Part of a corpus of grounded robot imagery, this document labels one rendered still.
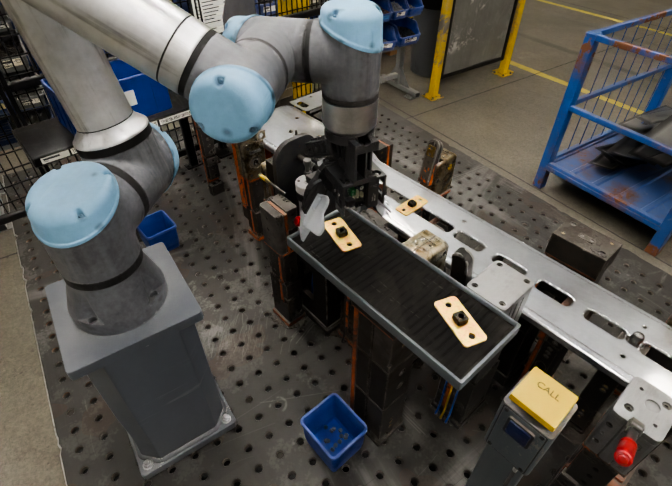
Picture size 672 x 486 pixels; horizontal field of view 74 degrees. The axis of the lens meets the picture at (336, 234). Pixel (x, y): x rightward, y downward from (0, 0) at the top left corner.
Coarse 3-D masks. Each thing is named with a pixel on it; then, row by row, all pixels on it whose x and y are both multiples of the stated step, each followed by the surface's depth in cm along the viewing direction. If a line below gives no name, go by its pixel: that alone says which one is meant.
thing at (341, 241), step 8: (328, 224) 80; (344, 224) 80; (328, 232) 78; (336, 232) 77; (344, 232) 77; (352, 232) 78; (336, 240) 76; (344, 240) 76; (352, 240) 76; (344, 248) 75; (352, 248) 75
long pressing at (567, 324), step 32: (288, 128) 140; (320, 128) 140; (320, 160) 126; (416, 192) 114; (416, 224) 105; (480, 224) 105; (448, 256) 96; (480, 256) 97; (512, 256) 97; (544, 256) 97; (576, 288) 90; (544, 320) 83; (576, 320) 84; (608, 320) 84; (640, 320) 84; (576, 352) 79; (608, 352) 79; (640, 352) 79
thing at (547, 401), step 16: (528, 384) 57; (544, 384) 57; (560, 384) 57; (512, 400) 56; (528, 400) 55; (544, 400) 55; (560, 400) 55; (576, 400) 55; (544, 416) 53; (560, 416) 53
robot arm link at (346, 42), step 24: (336, 0) 53; (360, 0) 53; (312, 24) 53; (336, 24) 50; (360, 24) 50; (312, 48) 52; (336, 48) 52; (360, 48) 51; (312, 72) 54; (336, 72) 54; (360, 72) 53; (336, 96) 56; (360, 96) 55
